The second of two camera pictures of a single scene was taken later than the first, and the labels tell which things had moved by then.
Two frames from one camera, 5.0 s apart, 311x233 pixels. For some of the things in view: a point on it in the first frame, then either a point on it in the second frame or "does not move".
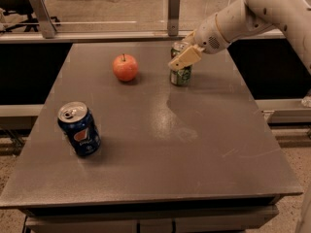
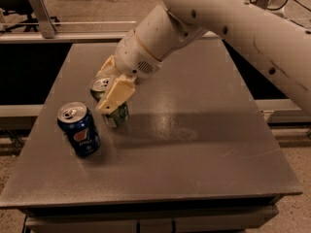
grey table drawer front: [151, 219] does not move
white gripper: [208, 35] -> [133, 57]
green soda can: [181, 77] -> [117, 117]
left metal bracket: [47, 26] does not move
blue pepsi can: [78, 122] does not move
